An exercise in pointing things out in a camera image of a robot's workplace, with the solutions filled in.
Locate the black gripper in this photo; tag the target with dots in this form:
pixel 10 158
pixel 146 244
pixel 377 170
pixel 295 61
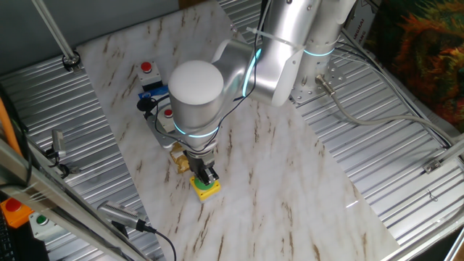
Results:
pixel 201 161

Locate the yellow box green button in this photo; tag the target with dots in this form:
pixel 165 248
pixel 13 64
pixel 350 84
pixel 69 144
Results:
pixel 204 192

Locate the grey box large red button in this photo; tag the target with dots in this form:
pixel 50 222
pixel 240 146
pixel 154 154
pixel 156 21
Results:
pixel 148 74

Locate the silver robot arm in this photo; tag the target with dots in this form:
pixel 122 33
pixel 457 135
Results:
pixel 195 101

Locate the gold tissue pack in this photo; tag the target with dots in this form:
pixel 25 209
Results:
pixel 179 157

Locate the white marble pattern mat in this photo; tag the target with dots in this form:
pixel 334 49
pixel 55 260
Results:
pixel 272 163

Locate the blue tissue pack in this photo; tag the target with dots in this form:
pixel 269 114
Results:
pixel 156 91

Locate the black metal clamp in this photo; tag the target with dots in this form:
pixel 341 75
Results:
pixel 58 143

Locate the white zip tie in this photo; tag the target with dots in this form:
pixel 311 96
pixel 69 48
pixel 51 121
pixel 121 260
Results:
pixel 275 38

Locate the grey box green button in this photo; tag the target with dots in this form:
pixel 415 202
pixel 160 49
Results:
pixel 43 224

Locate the orange box red button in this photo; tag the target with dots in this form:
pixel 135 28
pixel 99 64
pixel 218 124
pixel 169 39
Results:
pixel 12 212

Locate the metal pole with base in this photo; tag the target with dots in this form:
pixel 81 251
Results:
pixel 54 32

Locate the black keyboard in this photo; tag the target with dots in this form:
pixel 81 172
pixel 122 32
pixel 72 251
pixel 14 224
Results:
pixel 5 243

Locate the cardboard box red print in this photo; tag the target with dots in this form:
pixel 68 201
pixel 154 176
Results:
pixel 359 25

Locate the colourful patterned cloth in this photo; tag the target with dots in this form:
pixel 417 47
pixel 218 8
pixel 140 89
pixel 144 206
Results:
pixel 424 54

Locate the silver ribbed camera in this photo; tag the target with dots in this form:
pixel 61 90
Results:
pixel 119 215

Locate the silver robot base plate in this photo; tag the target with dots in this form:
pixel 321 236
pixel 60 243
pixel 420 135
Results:
pixel 322 83

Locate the aluminium frame beam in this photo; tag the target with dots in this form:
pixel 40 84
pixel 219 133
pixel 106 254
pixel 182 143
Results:
pixel 54 195

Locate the small metal corner bracket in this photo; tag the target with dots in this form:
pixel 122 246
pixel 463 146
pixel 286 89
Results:
pixel 432 166

